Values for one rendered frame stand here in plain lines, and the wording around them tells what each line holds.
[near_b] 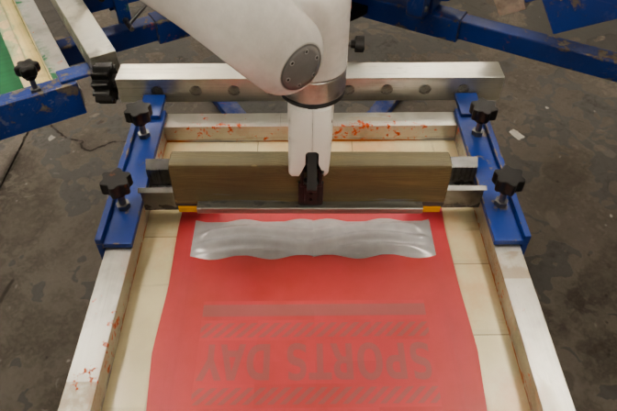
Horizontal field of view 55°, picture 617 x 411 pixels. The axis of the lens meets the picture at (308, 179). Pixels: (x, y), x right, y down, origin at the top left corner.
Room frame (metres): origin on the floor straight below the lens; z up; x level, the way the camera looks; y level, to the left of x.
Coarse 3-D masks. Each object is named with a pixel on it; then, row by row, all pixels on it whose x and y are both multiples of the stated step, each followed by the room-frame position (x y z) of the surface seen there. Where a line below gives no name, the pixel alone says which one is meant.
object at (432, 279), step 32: (320, 256) 0.53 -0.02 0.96; (384, 256) 0.53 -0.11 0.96; (448, 256) 0.53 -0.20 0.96; (320, 288) 0.47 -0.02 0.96; (352, 288) 0.47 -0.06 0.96; (384, 288) 0.47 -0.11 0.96; (416, 288) 0.47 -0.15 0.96; (448, 288) 0.47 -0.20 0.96; (448, 320) 0.42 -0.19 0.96; (448, 352) 0.38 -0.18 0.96; (448, 384) 0.33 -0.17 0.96; (480, 384) 0.33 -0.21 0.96
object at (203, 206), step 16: (208, 208) 0.52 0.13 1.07; (224, 208) 0.52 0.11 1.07; (240, 208) 0.52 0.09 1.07; (256, 208) 0.52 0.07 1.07; (272, 208) 0.52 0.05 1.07; (288, 208) 0.52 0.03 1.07; (304, 208) 0.52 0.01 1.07; (320, 208) 0.52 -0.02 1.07; (336, 208) 0.52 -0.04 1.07; (352, 208) 0.52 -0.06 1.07; (368, 208) 0.52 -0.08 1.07; (384, 208) 0.52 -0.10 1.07; (400, 208) 0.52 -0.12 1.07; (416, 208) 0.52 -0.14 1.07
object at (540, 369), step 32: (192, 128) 0.78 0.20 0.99; (224, 128) 0.78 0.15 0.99; (256, 128) 0.78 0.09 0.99; (352, 128) 0.79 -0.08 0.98; (384, 128) 0.79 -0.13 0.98; (416, 128) 0.79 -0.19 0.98; (448, 128) 0.79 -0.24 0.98; (480, 224) 0.58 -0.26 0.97; (128, 256) 0.50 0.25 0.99; (512, 256) 0.50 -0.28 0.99; (96, 288) 0.45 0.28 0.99; (128, 288) 0.47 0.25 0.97; (512, 288) 0.45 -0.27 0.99; (96, 320) 0.40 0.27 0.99; (512, 320) 0.41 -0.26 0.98; (544, 320) 0.40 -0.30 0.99; (96, 352) 0.36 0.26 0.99; (544, 352) 0.36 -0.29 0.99; (96, 384) 0.32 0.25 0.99; (544, 384) 0.32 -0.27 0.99
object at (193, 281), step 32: (192, 224) 0.59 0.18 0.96; (192, 288) 0.47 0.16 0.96; (224, 288) 0.47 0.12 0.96; (256, 288) 0.47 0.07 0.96; (288, 288) 0.47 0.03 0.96; (160, 320) 0.42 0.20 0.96; (192, 320) 0.42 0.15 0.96; (160, 352) 0.38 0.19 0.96; (192, 352) 0.38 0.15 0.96; (160, 384) 0.33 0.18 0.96; (192, 384) 0.33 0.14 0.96
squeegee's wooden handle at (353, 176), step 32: (192, 160) 0.54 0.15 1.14; (224, 160) 0.54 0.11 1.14; (256, 160) 0.54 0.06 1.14; (352, 160) 0.54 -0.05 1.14; (384, 160) 0.54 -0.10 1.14; (416, 160) 0.54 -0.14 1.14; (448, 160) 0.54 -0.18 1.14; (192, 192) 0.53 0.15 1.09; (224, 192) 0.53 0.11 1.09; (256, 192) 0.53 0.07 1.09; (288, 192) 0.53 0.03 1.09; (352, 192) 0.53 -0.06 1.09; (384, 192) 0.53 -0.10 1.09; (416, 192) 0.53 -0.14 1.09
